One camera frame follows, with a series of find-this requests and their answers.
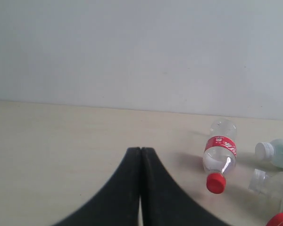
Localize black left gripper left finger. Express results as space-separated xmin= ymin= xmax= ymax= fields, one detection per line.
xmin=55 ymin=147 xmax=141 ymax=226

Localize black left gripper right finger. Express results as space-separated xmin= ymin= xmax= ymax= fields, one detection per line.
xmin=141 ymin=147 xmax=228 ymax=226

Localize clear tea bottle illustrated label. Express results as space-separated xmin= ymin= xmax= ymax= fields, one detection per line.
xmin=249 ymin=169 xmax=283 ymax=213

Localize yellow Nutri-Express bottle red cap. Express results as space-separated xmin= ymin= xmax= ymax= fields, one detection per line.
xmin=266 ymin=213 xmax=283 ymax=226

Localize clear cola bottle red label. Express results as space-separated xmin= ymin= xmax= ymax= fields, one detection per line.
xmin=202 ymin=119 xmax=237 ymax=194

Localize white bottle green label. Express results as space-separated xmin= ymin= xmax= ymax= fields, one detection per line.
xmin=255 ymin=139 xmax=283 ymax=169

